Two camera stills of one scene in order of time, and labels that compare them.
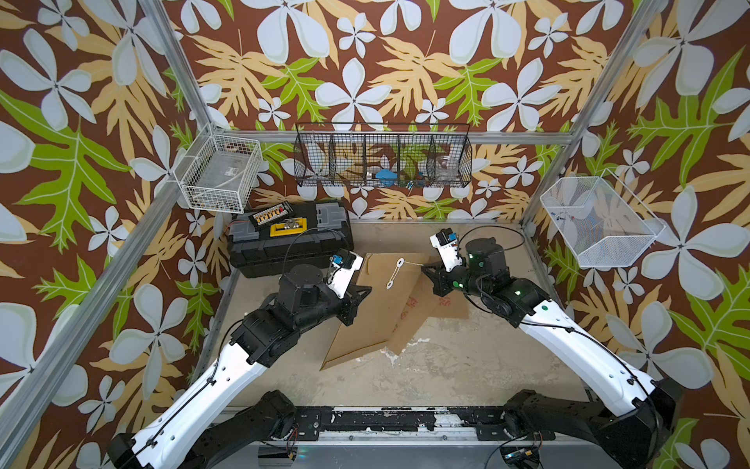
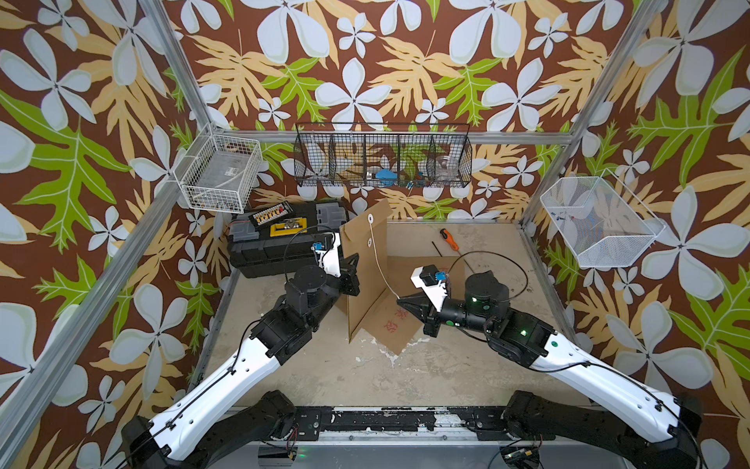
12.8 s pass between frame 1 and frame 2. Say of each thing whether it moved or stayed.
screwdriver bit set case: stayed
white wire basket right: stayed
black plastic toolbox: stayed
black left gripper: moved
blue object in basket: stayed
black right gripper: moved
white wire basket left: stayed
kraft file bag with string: moved
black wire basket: stayed
